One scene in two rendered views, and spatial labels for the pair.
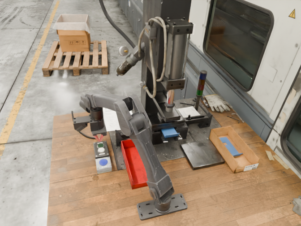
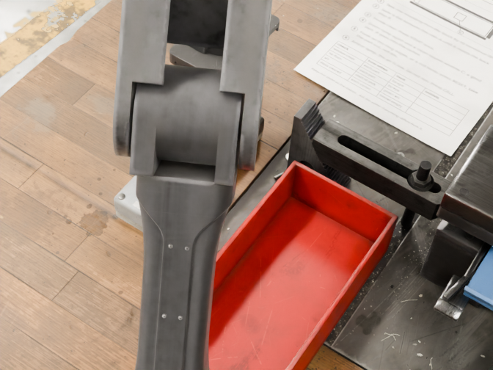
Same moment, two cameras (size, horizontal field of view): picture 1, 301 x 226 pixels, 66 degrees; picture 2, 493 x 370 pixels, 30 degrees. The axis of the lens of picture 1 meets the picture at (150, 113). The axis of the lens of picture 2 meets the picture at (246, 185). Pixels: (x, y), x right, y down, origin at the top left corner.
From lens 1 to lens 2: 0.50 m
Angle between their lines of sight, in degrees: 37
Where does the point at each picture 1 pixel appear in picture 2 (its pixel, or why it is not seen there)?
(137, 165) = (265, 305)
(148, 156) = (148, 309)
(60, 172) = (29, 115)
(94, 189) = (48, 255)
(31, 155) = not seen: hidden behind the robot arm
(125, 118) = (119, 64)
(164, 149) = (452, 337)
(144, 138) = (172, 216)
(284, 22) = not seen: outside the picture
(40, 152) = not seen: hidden behind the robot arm
